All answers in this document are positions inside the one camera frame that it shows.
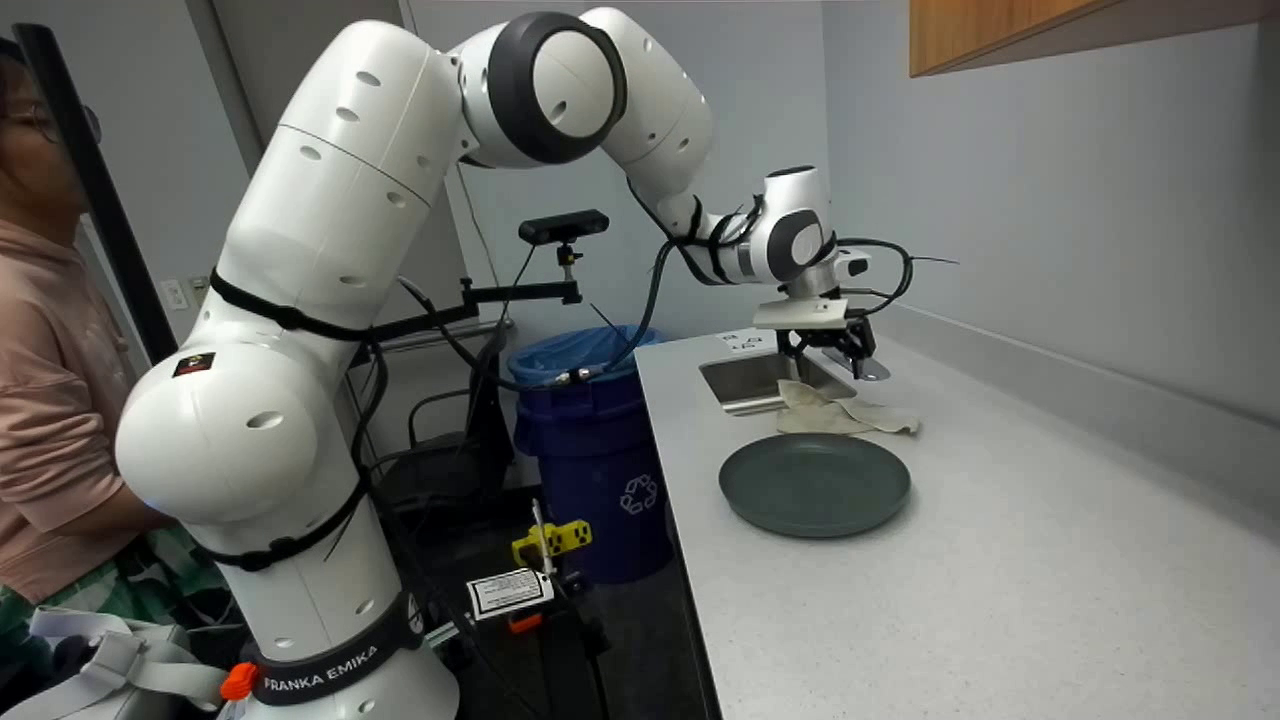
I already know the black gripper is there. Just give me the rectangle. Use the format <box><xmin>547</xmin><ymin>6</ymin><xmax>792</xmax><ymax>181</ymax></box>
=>
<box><xmin>774</xmin><ymin>324</ymin><xmax>875</xmax><ymax>364</ymax></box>

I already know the white towel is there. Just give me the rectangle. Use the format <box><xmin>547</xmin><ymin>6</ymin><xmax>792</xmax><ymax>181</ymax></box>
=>
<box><xmin>771</xmin><ymin>379</ymin><xmax>923</xmax><ymax>437</ymax></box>

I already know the dark green plate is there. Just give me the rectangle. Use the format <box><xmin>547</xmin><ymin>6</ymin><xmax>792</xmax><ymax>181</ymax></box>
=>
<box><xmin>721</xmin><ymin>433</ymin><xmax>911</xmax><ymax>541</ymax></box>

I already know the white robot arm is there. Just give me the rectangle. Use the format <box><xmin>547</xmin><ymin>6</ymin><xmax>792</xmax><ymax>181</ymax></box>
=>
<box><xmin>114</xmin><ymin>6</ymin><xmax>875</xmax><ymax>720</ymax></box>

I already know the chrome faucet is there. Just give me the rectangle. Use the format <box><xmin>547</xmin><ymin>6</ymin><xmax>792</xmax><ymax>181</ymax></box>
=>
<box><xmin>841</xmin><ymin>324</ymin><xmax>889</xmax><ymax>379</ymax></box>

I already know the steel sink basin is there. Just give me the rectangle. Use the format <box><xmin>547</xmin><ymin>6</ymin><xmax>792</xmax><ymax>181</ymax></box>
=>
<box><xmin>700</xmin><ymin>353</ymin><xmax>847</xmax><ymax>409</ymax></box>

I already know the blue recycling bin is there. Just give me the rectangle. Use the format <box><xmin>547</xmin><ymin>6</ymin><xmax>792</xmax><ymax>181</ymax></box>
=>
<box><xmin>509</xmin><ymin>326</ymin><xmax>673</xmax><ymax>585</ymax></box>

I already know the yellow clamp with label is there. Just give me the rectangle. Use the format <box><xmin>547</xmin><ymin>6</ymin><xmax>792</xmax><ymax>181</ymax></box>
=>
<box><xmin>462</xmin><ymin>510</ymin><xmax>597</xmax><ymax>637</ymax></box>

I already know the person in pink shirt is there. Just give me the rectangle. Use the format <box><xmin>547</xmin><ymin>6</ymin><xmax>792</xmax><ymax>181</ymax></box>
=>
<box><xmin>0</xmin><ymin>38</ymin><xmax>172</xmax><ymax>638</ymax></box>

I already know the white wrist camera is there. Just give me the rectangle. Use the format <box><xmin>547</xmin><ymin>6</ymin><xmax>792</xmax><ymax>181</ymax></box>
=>
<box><xmin>750</xmin><ymin>297</ymin><xmax>847</xmax><ymax>333</ymax></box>

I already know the black camera on stand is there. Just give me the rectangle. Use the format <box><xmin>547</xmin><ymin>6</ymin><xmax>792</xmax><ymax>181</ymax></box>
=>
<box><xmin>373</xmin><ymin>209</ymin><xmax>609</xmax><ymax>339</ymax></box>

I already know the wooden wall cabinet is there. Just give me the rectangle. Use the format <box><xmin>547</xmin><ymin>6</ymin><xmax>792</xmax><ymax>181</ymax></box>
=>
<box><xmin>908</xmin><ymin>0</ymin><xmax>1272</xmax><ymax>79</ymax></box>

